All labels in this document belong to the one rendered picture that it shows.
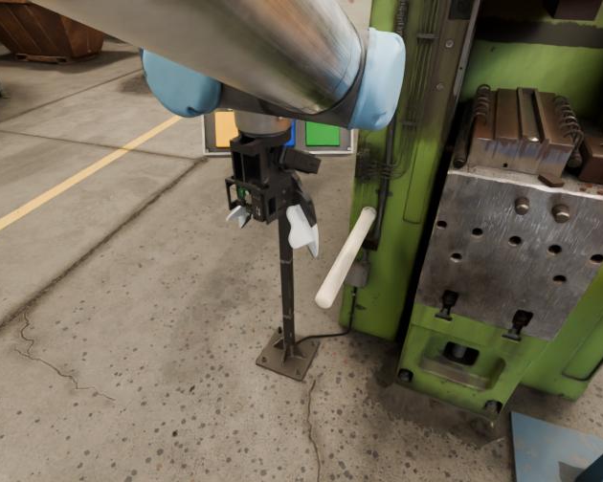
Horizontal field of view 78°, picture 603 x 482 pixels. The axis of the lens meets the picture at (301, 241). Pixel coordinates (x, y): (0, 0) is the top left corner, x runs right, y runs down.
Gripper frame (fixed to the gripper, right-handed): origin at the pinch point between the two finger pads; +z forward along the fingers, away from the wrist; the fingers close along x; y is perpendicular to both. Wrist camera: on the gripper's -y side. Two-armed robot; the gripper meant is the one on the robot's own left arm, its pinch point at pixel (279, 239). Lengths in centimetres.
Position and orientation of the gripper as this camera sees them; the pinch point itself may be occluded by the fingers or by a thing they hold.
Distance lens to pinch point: 62.7
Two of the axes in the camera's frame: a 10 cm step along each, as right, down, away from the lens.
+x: 8.5, 3.3, -4.2
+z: 0.0, 7.9, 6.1
